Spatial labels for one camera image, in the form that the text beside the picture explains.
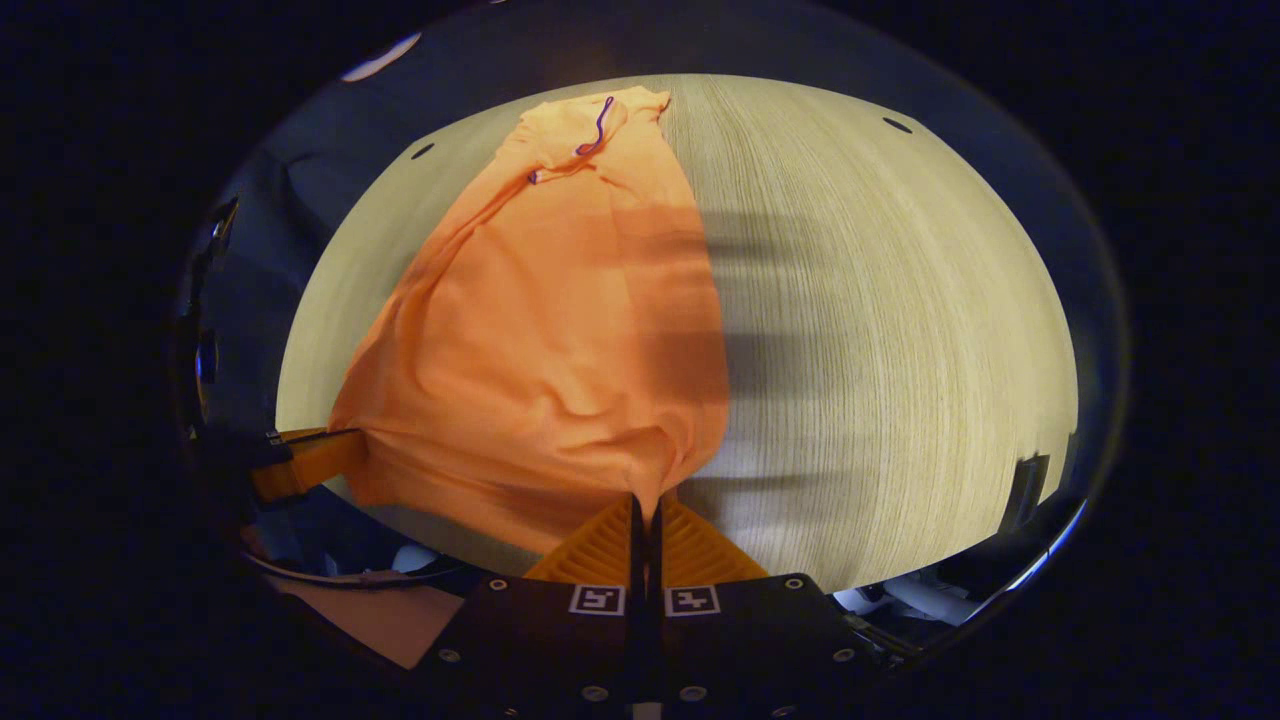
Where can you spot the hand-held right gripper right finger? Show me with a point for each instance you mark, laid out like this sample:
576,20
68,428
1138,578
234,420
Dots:
750,640

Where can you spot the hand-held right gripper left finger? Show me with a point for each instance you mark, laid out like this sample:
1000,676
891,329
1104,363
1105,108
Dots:
540,640

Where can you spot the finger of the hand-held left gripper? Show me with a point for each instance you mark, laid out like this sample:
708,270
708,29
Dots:
310,462

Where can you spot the orange T-shirt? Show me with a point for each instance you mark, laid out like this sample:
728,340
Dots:
540,330

